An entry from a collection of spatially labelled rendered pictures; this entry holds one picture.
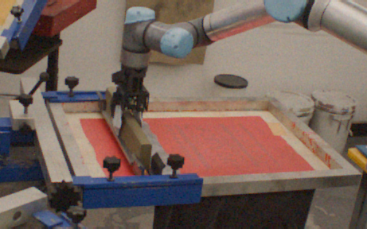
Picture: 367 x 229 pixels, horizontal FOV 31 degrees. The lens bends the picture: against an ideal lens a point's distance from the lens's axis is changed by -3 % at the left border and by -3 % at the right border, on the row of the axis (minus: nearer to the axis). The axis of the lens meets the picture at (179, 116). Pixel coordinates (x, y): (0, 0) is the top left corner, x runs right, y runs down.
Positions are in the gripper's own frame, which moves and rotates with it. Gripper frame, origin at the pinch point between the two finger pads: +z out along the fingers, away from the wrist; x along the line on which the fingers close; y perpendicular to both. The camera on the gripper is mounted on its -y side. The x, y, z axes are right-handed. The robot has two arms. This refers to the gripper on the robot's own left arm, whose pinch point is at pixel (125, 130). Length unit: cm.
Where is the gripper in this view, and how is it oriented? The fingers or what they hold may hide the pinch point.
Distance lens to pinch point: 192.5
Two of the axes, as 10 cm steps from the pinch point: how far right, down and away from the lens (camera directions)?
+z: -1.3, 9.2, 3.8
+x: 9.4, -0.1, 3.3
